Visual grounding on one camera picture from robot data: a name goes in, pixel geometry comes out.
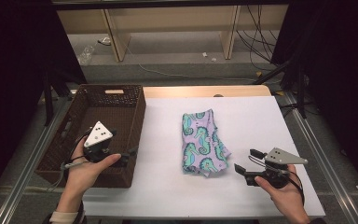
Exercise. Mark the white paper sheet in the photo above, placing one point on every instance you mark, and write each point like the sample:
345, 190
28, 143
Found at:
167, 155

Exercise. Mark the brown wicker basket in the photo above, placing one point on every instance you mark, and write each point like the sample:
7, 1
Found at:
105, 112

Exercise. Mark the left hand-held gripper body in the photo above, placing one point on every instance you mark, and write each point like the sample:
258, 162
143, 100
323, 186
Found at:
97, 137

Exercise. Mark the purple seahorse print cloth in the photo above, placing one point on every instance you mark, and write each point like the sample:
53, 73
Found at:
202, 143

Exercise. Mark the white paper scraps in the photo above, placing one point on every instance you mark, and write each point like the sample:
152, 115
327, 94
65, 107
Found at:
209, 56

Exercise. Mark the black curtain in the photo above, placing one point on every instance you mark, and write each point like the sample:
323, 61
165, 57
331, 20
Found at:
338, 62
15, 62

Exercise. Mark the black tripod stand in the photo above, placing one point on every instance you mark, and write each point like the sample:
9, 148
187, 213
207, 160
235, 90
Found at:
300, 87

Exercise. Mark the person's right hand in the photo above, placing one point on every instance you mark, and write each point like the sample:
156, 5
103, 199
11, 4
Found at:
287, 197

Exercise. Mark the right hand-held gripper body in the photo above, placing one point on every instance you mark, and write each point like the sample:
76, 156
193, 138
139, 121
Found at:
278, 174

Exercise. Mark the light wooden shelf unit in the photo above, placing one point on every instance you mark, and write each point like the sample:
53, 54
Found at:
174, 18

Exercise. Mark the black metal stand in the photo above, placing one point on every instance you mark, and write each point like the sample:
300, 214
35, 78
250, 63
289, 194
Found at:
47, 99

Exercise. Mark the clear plastic wrapper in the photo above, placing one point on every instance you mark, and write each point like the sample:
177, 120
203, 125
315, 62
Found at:
86, 55

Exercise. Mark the aluminium rail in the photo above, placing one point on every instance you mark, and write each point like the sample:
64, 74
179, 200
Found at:
28, 161
326, 161

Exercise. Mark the person's left hand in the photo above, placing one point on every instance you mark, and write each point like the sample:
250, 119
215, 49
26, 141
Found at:
85, 174

